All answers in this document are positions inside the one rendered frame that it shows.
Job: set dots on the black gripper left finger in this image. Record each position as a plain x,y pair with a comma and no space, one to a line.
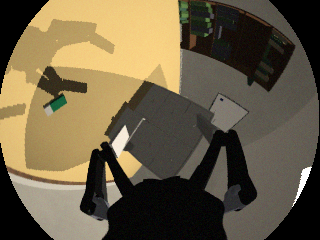
95,200

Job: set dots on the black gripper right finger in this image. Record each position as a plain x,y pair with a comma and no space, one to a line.
242,190

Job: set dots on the green and white eraser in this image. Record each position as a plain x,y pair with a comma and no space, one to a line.
55,105

